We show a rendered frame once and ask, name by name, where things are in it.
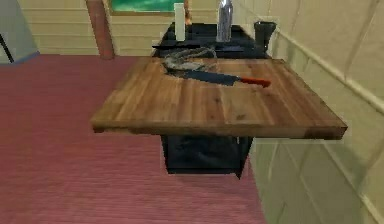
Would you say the wooden top table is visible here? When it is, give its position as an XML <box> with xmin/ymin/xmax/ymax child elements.
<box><xmin>90</xmin><ymin>55</ymin><xmax>349</xmax><ymax>179</ymax></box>

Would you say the grey crumpled cloth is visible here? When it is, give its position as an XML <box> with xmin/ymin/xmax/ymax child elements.
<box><xmin>161</xmin><ymin>46</ymin><xmax>219</xmax><ymax>76</ymax></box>

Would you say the black low cabinet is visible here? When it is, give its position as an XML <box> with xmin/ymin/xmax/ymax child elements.
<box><xmin>151</xmin><ymin>21</ymin><xmax>272</xmax><ymax>60</ymax></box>

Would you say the white tall cylinder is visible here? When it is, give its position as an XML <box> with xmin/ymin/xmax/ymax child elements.
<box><xmin>173</xmin><ymin>2</ymin><xmax>186</xmax><ymax>42</ymax></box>

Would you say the silver metal bottle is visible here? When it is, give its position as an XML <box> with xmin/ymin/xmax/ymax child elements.
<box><xmin>216</xmin><ymin>0</ymin><xmax>234</xmax><ymax>43</ymax></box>

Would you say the black cup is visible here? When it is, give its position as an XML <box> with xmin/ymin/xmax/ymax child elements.
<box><xmin>253</xmin><ymin>21</ymin><xmax>278</xmax><ymax>54</ymax></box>

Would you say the green framed picture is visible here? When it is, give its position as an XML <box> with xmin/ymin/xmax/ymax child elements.
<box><xmin>107</xmin><ymin>0</ymin><xmax>188</xmax><ymax>16</ymax></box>

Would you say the grey fridge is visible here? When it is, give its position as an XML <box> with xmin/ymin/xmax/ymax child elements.
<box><xmin>0</xmin><ymin>0</ymin><xmax>41</xmax><ymax>65</ymax></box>

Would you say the red handled kitchen knife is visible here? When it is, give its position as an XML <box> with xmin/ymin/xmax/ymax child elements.
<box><xmin>182</xmin><ymin>69</ymin><xmax>272</xmax><ymax>89</ymax></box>

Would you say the reddish brown wooden post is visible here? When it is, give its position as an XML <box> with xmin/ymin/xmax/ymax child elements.
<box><xmin>85</xmin><ymin>0</ymin><xmax>116</xmax><ymax>61</ymax></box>

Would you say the black fridge handle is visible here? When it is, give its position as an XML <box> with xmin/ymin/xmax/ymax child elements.
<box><xmin>0</xmin><ymin>33</ymin><xmax>16</xmax><ymax>64</ymax></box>

